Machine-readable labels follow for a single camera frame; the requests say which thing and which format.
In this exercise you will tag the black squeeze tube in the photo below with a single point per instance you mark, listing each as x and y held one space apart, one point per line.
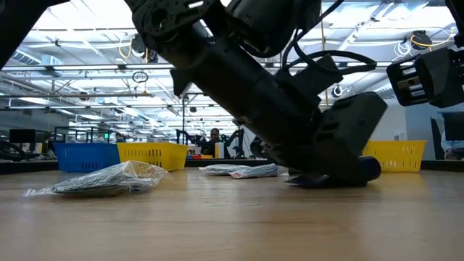
371 168

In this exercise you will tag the white toothpaste tube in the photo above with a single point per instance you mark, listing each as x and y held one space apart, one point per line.
255 171

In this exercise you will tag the background black robot arm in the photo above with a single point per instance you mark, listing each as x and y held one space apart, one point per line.
237 139

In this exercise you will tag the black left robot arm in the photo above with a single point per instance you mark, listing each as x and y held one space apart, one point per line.
232 79

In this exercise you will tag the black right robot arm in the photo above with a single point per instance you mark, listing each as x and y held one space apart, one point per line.
457 18

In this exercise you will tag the black monitor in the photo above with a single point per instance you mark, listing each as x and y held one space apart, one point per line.
455 127
22 136

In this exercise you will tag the yellow plastic basket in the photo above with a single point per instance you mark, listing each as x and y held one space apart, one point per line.
152 154
398 156

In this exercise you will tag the person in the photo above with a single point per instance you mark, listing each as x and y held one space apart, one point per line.
453 146
119 137
214 139

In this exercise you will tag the white bottle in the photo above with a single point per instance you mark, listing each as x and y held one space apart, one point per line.
219 150

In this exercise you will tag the blue plastic basket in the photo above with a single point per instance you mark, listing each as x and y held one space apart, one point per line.
85 156

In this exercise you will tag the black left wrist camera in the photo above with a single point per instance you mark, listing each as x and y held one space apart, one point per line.
311 79

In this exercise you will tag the black aluminium table frame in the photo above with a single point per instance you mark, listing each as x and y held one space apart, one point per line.
192 162

